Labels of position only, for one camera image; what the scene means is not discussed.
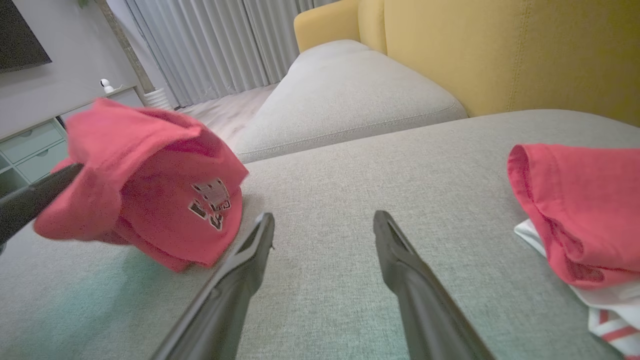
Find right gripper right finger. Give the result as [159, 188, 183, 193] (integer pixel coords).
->
[372, 210, 496, 360]

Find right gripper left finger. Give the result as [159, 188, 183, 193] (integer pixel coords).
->
[150, 212, 276, 360]

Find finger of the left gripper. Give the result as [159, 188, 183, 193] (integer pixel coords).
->
[0, 162, 85, 246]

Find red shorts with logo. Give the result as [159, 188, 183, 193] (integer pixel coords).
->
[32, 97, 250, 273]

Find red basketball jersey white trim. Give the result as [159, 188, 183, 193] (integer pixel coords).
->
[506, 143, 640, 360]

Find pale green drawer cabinet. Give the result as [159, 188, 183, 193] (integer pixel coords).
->
[0, 85, 146, 201]

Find white ribbed plant pot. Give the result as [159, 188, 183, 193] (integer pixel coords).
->
[143, 88, 173, 112]

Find brown plant trunk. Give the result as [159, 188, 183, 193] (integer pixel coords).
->
[94, 0, 157, 95]

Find small grey sofa seat cushion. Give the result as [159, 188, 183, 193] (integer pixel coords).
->
[231, 39, 468, 165]

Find grey pleated curtain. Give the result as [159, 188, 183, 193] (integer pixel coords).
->
[107, 0, 341, 108]

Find yellow sofa backrest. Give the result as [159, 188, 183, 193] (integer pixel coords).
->
[293, 0, 640, 127]

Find black wall television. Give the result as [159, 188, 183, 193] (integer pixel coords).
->
[0, 0, 52, 75]

